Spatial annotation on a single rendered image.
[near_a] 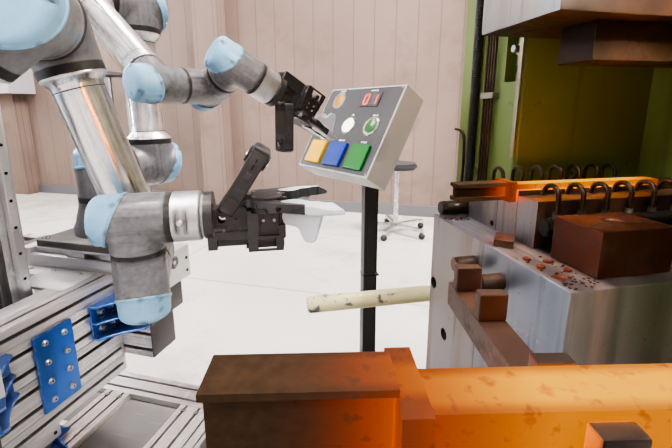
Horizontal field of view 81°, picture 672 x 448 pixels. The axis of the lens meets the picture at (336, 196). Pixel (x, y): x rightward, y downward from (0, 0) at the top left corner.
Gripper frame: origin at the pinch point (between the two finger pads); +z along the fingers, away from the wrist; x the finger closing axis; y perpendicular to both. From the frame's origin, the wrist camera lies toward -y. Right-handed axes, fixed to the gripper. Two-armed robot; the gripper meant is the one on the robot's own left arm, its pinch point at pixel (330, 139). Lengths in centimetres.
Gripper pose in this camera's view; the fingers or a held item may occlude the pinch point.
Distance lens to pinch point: 101.9
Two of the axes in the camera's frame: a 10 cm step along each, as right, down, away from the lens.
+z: 7.0, 3.8, 6.1
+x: -6.0, -1.7, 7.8
